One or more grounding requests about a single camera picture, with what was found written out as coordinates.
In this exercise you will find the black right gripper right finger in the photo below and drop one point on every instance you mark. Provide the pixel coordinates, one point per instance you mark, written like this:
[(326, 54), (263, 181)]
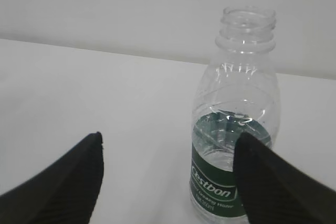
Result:
[(273, 191)]

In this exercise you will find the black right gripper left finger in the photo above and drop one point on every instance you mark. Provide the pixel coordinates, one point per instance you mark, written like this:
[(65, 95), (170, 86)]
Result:
[(64, 192)]

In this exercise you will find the clear green-label water bottle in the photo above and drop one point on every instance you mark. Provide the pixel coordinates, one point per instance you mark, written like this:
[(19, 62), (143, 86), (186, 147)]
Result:
[(238, 93)]

